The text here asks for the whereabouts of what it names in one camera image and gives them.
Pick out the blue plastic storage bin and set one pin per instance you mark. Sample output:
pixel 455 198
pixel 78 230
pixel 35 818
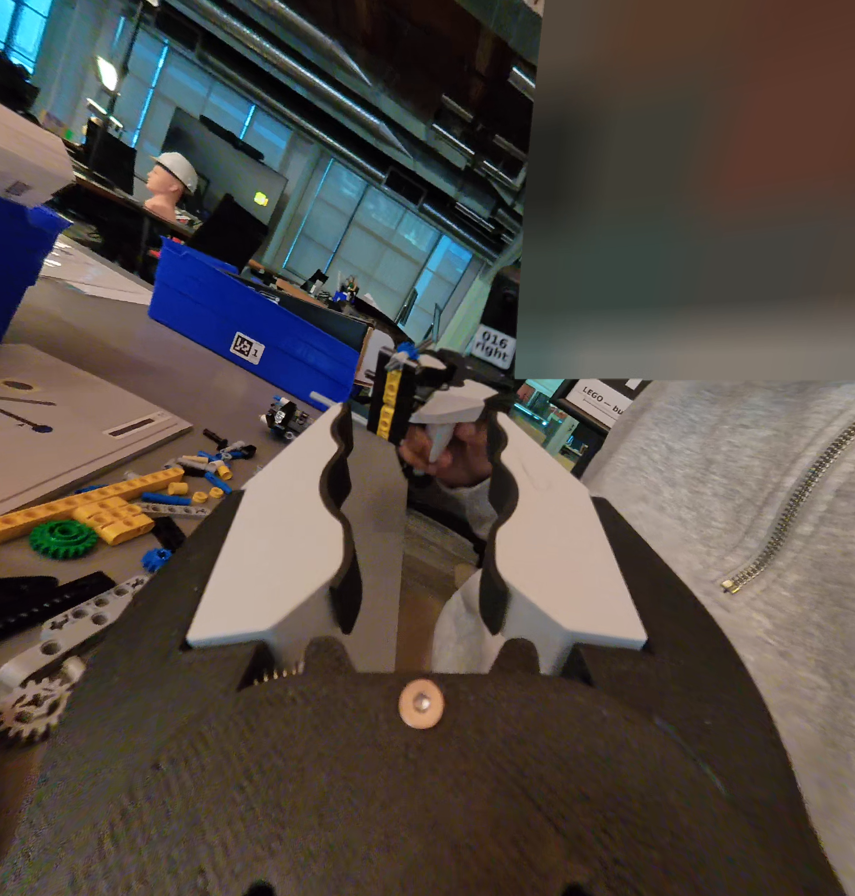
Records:
pixel 210 315
pixel 14 266

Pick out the person's right hand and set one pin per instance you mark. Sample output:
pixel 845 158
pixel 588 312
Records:
pixel 471 462

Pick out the small black lego assembly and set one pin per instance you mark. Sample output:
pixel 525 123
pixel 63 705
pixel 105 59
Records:
pixel 287 418

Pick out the lego instruction booklet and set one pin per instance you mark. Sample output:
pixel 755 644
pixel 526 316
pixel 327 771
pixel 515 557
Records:
pixel 63 420

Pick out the pile of lego pieces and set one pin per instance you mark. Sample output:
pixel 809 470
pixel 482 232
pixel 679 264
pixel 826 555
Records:
pixel 63 507

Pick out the white printed label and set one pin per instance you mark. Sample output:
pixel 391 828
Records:
pixel 595 402

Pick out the mannequin head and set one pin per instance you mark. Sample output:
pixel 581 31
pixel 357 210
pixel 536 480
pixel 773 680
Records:
pixel 163 192

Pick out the large dark wall screen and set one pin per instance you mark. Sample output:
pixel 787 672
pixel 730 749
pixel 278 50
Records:
pixel 217 157

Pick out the white hard hat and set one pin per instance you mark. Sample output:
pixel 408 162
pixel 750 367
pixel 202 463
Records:
pixel 179 168

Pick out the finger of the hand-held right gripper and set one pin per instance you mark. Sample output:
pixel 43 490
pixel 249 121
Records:
pixel 455 404
pixel 431 364

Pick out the black and yellow lego assembly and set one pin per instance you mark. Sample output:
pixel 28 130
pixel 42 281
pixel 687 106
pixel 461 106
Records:
pixel 392 399

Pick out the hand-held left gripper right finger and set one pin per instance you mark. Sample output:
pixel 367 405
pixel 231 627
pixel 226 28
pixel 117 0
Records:
pixel 560 560

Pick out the person's right forearm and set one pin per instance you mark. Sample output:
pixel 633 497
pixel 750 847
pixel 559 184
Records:
pixel 469 507

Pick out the black computer monitor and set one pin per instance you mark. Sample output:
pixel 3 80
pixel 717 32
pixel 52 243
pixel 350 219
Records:
pixel 112 161
pixel 231 231

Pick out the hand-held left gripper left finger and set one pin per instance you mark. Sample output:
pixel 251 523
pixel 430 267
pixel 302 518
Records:
pixel 273 546

